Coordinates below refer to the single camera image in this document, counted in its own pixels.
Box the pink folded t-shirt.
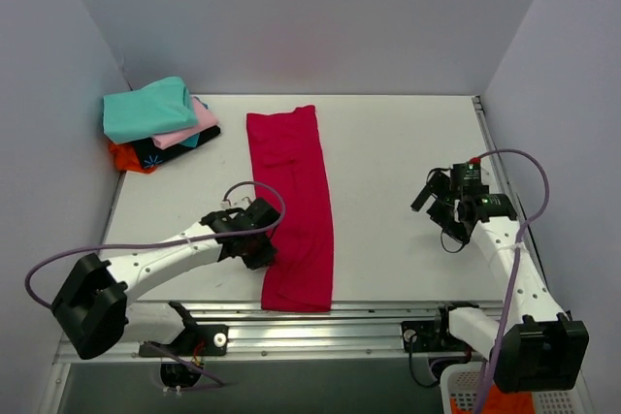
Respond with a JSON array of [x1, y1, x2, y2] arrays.
[[149, 96, 218, 148]]

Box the teal folded t-shirt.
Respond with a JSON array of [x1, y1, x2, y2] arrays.
[[103, 77, 198, 144]]

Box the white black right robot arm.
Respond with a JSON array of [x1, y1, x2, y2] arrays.
[[410, 162, 589, 393]]

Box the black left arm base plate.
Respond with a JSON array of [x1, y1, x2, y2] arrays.
[[162, 324, 229, 357]]

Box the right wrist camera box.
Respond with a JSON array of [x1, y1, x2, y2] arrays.
[[449, 157, 489, 196]]

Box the aluminium frame rails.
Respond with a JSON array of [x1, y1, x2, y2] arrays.
[[59, 95, 506, 397]]

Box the black folded t-shirt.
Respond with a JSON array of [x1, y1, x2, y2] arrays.
[[126, 123, 222, 172]]

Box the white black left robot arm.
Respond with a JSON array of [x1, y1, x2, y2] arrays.
[[51, 198, 282, 360]]

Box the red t-shirt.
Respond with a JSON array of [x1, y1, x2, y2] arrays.
[[246, 105, 335, 313]]

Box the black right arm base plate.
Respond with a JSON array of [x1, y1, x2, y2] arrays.
[[400, 320, 469, 353]]

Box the white plastic laundry basket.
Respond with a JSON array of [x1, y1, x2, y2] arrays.
[[440, 362, 593, 413]]

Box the orange folded t-shirt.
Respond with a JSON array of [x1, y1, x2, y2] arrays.
[[108, 141, 156, 174]]

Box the orange t-shirt in basket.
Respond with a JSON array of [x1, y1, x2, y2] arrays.
[[450, 386, 536, 414]]

